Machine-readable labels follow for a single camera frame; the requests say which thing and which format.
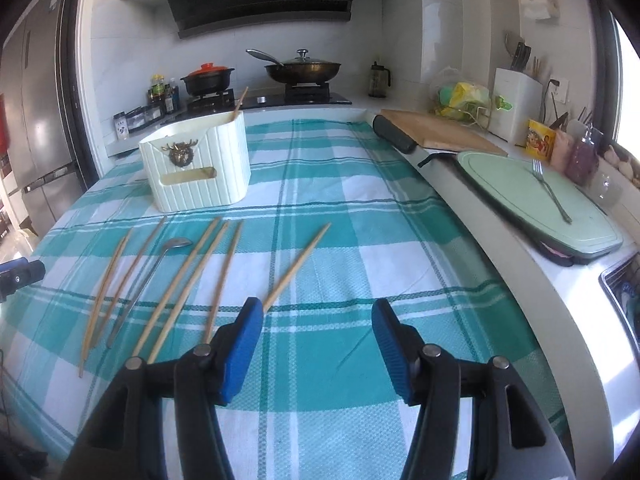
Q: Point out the plastic bag yellow green contents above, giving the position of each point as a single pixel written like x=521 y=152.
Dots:
x=465 y=97

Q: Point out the black padded roll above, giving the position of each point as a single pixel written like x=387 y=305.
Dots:
x=395 y=132

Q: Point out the glass pitcher dark frame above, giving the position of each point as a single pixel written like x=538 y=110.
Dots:
x=379 y=80

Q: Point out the white wall outlet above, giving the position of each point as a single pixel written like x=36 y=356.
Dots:
x=559 y=87

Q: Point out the red pot lid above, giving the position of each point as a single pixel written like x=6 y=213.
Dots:
x=207 y=70

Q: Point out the glass wok lid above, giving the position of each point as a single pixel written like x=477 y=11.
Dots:
x=302 y=60

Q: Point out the spice jar blue label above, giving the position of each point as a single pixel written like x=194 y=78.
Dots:
x=120 y=127

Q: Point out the steel cleaver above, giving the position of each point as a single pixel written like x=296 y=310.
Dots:
x=511 y=50

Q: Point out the metal spoon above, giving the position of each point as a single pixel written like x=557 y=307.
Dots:
x=177 y=243

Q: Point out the dark sauce bottle yellow cap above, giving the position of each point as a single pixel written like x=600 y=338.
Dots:
x=158 y=92

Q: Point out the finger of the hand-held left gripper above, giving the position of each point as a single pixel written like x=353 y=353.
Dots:
x=20 y=272

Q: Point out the stainless steel fridge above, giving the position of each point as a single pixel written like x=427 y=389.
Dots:
x=40 y=110

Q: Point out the black clay pot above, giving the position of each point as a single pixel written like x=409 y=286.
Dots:
x=207 y=86

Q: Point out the green cutting board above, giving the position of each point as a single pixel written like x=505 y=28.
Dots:
x=510 y=195

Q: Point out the pink jar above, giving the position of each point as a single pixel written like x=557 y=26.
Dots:
x=561 y=152

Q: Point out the black flat pan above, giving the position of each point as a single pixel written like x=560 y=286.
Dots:
x=435 y=159

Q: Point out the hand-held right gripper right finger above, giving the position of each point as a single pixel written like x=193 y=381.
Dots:
x=392 y=355

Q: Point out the teal plaid tablecloth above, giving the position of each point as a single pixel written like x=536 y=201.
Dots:
x=320 y=185

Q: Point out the white knife block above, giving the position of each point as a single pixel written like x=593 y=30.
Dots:
x=517 y=105

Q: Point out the white ribbed utensil holder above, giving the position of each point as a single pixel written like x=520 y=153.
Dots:
x=200 y=190

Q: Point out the purple soap dispenser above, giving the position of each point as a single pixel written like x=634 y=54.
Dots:
x=582 y=160

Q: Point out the yellow printed box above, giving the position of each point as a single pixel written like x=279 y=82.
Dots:
x=541 y=139

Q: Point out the clear drinking glass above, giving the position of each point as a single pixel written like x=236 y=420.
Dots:
x=606 y=191

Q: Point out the steel sink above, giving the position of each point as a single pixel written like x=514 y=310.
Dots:
x=622 y=295

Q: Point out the wooden cutting board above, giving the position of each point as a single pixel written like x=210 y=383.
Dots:
x=440 y=127

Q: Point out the black gas stove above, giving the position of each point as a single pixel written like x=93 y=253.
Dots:
x=300 y=96

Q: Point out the clear seasoning box set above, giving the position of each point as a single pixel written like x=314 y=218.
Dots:
x=145 y=116

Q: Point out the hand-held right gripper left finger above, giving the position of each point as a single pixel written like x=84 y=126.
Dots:
x=245 y=345

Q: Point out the metal fork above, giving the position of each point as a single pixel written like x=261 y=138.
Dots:
x=550 y=195

